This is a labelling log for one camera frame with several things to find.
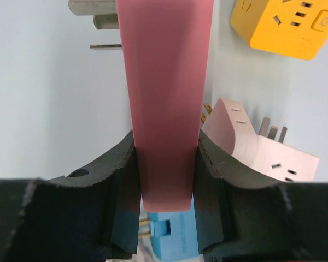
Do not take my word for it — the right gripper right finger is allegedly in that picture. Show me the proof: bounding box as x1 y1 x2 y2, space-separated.
193 132 328 261

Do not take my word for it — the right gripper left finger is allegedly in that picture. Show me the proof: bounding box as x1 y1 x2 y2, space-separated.
0 133 141 261

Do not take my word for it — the blue adapter plug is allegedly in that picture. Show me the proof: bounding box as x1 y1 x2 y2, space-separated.
139 202 201 261

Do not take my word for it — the white cube socket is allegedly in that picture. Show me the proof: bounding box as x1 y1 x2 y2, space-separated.
202 99 320 188

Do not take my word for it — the pink triangular socket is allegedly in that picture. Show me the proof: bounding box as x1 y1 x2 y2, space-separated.
68 1 214 212

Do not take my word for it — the yellow cube socket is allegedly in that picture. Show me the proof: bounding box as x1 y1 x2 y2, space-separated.
230 0 328 60

